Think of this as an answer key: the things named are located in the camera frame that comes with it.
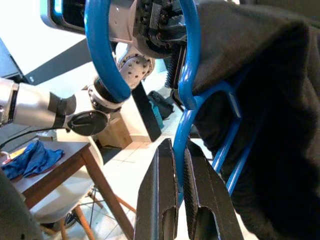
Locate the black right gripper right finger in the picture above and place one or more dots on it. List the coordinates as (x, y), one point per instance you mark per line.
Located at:
(210, 205)

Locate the cardboard box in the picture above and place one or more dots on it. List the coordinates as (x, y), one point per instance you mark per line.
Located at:
(117, 135)

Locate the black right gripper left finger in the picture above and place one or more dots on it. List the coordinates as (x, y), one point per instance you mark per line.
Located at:
(160, 195)

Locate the blue plastic hanger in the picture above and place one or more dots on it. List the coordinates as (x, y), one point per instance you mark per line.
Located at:
(100, 50)

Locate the blue crumpled cloth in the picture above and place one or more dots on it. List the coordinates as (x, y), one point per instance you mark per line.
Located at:
(32, 160)

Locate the dark wooden table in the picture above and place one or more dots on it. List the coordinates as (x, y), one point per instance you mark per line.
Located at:
(70, 155)

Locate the black flat panel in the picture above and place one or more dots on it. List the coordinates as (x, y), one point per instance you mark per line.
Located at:
(146, 115)

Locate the black teal bag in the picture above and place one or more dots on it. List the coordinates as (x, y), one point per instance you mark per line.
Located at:
(162, 105)

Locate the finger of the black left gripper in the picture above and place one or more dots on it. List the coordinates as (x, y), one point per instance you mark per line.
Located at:
(175, 72)

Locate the grey framed dark screen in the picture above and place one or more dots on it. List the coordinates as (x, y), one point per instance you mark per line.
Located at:
(70, 15)

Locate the white chair wooden legs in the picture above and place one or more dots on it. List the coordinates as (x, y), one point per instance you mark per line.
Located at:
(65, 197)

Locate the black garment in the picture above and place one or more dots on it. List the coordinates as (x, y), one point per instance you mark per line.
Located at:
(275, 125)

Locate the yellow orange tag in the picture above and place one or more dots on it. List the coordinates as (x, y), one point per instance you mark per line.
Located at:
(17, 153)

